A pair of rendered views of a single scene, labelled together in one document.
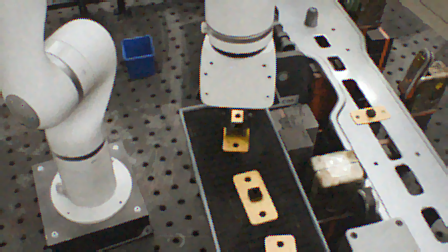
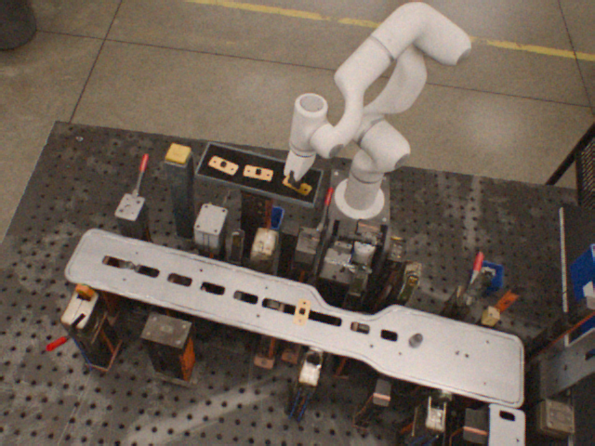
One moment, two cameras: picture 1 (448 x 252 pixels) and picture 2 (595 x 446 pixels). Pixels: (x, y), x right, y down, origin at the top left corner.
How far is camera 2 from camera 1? 1.50 m
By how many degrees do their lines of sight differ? 60
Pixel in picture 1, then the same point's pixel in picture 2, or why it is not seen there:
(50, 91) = not seen: hidden behind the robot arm
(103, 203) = (344, 198)
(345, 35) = (389, 357)
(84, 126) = (359, 161)
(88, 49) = (377, 142)
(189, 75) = not seen: hidden behind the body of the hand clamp
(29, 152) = (418, 192)
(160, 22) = (542, 324)
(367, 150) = (277, 290)
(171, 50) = not seen: hidden behind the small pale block
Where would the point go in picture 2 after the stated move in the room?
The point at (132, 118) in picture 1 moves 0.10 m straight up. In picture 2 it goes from (425, 257) to (432, 244)
